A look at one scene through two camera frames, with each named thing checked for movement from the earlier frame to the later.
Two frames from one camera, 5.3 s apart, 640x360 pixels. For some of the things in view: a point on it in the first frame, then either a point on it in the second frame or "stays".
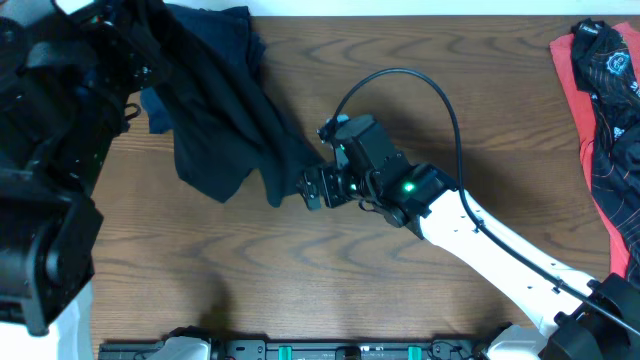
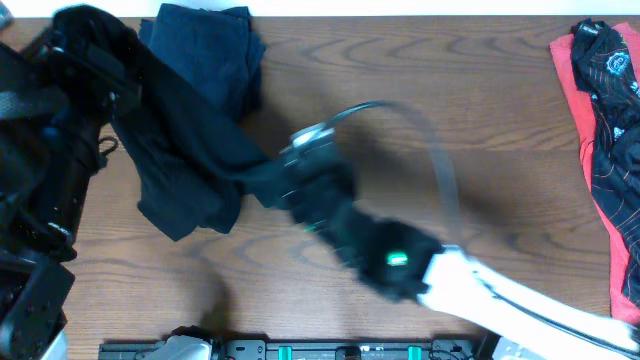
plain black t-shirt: [226, 118] → [194, 161]
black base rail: [300, 350] stays
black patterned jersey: [608, 68] stays
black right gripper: [324, 186] → [298, 176]
